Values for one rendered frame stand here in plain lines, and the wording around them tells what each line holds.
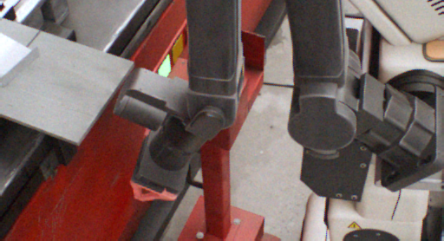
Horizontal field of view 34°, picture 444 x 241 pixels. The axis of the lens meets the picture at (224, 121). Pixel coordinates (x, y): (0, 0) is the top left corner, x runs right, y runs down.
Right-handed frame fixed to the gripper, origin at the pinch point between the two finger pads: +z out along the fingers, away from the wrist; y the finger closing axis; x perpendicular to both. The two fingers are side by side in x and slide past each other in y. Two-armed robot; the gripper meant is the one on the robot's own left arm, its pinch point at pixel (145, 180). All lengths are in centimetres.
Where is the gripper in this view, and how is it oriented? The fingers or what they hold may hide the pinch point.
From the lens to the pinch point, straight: 108.0
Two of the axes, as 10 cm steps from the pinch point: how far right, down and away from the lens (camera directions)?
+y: -1.7, 7.8, -6.0
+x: 8.9, 3.9, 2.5
